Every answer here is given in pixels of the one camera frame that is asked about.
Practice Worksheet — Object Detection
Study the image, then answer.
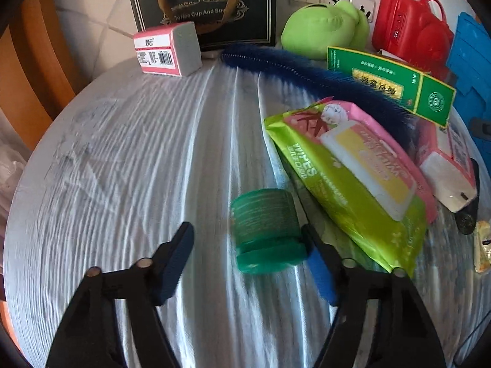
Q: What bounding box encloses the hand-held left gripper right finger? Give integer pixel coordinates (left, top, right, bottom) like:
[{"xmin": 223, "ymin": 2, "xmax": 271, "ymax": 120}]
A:
[{"xmin": 301, "ymin": 224, "xmax": 447, "ymax": 368}]

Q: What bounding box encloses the pink and white carton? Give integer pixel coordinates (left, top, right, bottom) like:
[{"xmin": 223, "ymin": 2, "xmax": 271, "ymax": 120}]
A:
[{"xmin": 416, "ymin": 117, "xmax": 480, "ymax": 213}]

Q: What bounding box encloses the green jar with green lid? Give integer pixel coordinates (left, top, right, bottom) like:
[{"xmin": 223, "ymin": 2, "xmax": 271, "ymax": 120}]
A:
[{"xmin": 229, "ymin": 189, "xmax": 308, "ymax": 274}]

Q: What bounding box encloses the blue plastic tray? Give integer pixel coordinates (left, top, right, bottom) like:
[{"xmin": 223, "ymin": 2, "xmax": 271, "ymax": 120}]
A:
[{"xmin": 445, "ymin": 11, "xmax": 491, "ymax": 158}]

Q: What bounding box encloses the black paper gift bag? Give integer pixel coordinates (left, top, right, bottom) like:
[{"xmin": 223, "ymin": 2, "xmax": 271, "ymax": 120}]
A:
[{"xmin": 129, "ymin": 0, "xmax": 277, "ymax": 52}]

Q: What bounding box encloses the green box with yellow border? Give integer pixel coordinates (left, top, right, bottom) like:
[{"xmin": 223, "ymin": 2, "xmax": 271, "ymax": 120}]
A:
[{"xmin": 327, "ymin": 46, "xmax": 457, "ymax": 128}]

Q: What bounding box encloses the blue bristle brush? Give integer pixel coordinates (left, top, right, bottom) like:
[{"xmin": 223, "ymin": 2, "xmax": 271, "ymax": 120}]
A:
[{"xmin": 220, "ymin": 43, "xmax": 419, "ymax": 139}]

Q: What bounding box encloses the clear plastic bag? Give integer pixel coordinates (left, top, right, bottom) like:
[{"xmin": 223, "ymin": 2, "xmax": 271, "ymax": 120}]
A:
[{"xmin": 0, "ymin": 115, "xmax": 30, "ymax": 215}]

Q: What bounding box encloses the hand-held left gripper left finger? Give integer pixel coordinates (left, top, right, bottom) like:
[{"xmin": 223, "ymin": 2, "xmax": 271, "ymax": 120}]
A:
[{"xmin": 45, "ymin": 221, "xmax": 195, "ymax": 368}]

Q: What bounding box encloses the red suitcase-shaped case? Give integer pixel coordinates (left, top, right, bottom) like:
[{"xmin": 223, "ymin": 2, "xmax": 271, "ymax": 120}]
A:
[{"xmin": 371, "ymin": 0, "xmax": 455, "ymax": 81}]

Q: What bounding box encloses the small yellow packet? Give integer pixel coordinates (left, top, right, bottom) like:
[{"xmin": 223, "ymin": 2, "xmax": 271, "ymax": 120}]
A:
[{"xmin": 474, "ymin": 220, "xmax": 491, "ymax": 274}]

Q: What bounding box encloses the white patterned desktop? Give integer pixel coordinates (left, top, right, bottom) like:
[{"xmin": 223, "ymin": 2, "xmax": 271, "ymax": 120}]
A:
[{"xmin": 2, "ymin": 56, "xmax": 488, "ymax": 368}]

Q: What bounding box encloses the green plush frog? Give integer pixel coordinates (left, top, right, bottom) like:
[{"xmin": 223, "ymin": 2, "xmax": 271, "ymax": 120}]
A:
[{"xmin": 281, "ymin": 0, "xmax": 371, "ymax": 60}]

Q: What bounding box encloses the orange wooden furniture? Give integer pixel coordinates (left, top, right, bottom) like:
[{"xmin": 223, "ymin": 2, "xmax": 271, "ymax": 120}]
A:
[{"xmin": 0, "ymin": 0, "xmax": 89, "ymax": 142}]

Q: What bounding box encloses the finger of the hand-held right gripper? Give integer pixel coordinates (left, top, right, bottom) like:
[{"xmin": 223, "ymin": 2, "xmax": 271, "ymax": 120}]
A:
[
  {"xmin": 456, "ymin": 157, "xmax": 481, "ymax": 235},
  {"xmin": 470, "ymin": 118, "xmax": 491, "ymax": 143}
]

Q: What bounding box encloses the green and pink wipes pack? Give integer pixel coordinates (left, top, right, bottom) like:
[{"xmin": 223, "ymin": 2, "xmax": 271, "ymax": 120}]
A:
[{"xmin": 265, "ymin": 98, "xmax": 438, "ymax": 278}]

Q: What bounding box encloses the pink and grey tissue pack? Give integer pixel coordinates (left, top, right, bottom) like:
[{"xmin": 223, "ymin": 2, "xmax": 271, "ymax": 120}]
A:
[{"xmin": 132, "ymin": 21, "xmax": 203, "ymax": 78}]

